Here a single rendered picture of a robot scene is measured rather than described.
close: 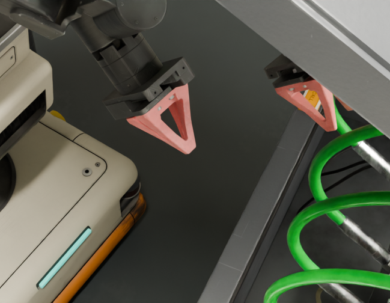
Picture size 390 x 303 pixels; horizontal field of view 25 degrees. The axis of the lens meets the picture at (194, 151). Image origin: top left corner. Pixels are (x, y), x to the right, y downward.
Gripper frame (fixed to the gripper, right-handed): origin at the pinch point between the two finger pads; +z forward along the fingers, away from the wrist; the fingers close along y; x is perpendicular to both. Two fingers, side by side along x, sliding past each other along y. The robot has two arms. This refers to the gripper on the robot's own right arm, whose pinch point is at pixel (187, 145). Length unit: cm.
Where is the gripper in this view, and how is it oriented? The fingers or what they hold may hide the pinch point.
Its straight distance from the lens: 98.7
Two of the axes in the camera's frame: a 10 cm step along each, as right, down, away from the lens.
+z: 5.5, 7.8, 2.9
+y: 5.3, -0.6, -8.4
